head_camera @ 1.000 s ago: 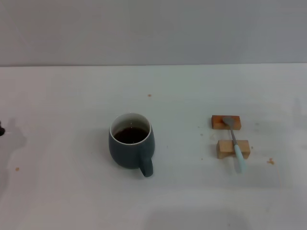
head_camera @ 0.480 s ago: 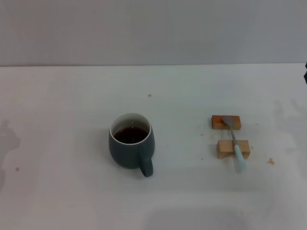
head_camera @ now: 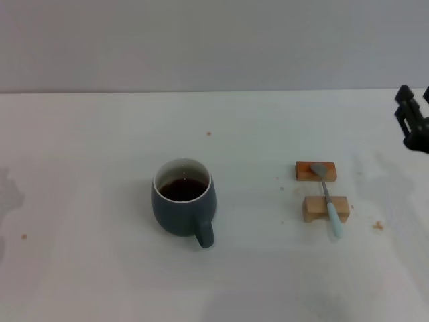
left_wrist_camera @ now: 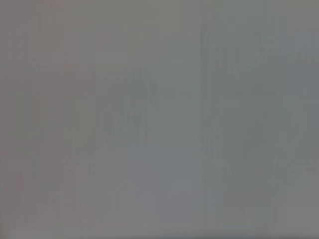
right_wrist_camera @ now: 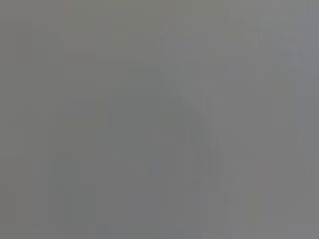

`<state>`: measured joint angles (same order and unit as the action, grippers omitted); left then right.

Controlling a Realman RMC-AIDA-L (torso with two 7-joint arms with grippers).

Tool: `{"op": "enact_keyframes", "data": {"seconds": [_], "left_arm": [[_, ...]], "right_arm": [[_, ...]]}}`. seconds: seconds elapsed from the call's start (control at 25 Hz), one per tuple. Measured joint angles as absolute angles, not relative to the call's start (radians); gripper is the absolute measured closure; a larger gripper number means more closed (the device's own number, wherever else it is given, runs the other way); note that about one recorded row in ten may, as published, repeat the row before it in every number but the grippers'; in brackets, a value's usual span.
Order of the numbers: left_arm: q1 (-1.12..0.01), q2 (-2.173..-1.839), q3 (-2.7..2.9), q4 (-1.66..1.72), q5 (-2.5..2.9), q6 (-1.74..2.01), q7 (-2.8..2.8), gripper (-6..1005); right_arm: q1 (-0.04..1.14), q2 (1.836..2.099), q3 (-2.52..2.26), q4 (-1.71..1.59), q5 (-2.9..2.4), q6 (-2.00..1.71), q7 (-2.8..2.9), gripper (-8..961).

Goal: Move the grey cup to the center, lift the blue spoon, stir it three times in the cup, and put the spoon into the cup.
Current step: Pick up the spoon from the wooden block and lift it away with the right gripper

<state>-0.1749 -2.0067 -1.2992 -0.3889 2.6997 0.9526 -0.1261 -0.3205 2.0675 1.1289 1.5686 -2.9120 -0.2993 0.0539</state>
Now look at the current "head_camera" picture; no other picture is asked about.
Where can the orange-topped wooden block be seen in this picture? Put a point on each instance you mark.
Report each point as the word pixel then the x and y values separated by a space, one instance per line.
pixel 303 171

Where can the light notched wooden block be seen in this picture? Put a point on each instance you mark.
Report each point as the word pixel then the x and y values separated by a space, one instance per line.
pixel 315 208

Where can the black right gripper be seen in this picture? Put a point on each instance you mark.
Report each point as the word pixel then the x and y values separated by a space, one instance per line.
pixel 420 137

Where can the dark grey ceramic mug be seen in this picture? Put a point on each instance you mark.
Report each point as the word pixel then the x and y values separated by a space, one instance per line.
pixel 177 218

